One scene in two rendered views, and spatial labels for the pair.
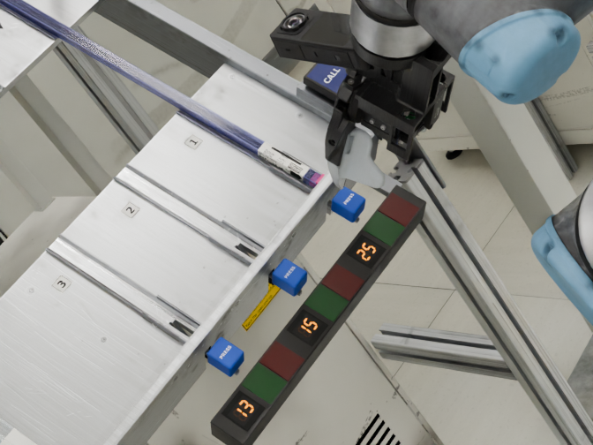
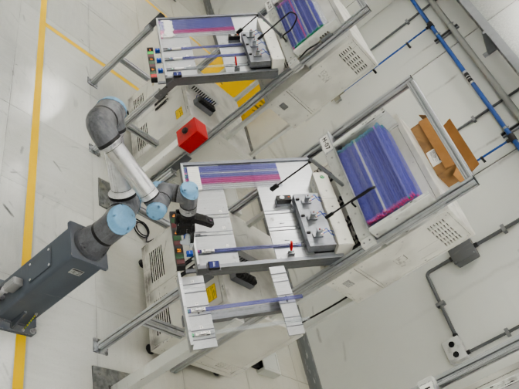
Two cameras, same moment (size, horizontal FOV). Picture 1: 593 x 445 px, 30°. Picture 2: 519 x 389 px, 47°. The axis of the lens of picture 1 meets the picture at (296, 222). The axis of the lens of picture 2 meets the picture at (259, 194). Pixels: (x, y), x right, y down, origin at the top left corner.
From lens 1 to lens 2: 2.57 m
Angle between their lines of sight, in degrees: 67
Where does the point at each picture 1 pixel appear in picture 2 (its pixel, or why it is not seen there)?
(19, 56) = (274, 238)
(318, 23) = (205, 219)
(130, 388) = not seen: hidden behind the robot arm
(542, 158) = (174, 353)
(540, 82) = not seen: hidden behind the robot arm
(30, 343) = (214, 201)
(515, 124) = (184, 343)
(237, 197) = (209, 241)
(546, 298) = not seen: outside the picture
